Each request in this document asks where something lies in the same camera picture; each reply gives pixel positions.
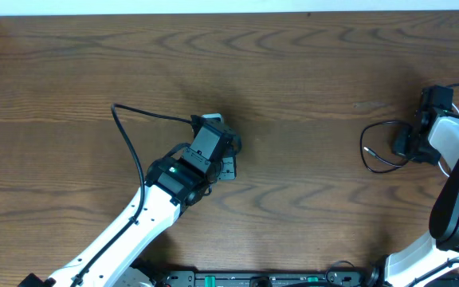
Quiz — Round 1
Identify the black USB cable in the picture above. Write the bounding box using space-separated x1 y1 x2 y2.
359 119 414 175

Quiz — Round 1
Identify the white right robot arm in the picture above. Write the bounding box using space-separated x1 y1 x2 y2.
365 85 459 286

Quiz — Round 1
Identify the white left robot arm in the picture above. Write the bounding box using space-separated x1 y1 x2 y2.
19 113 241 287

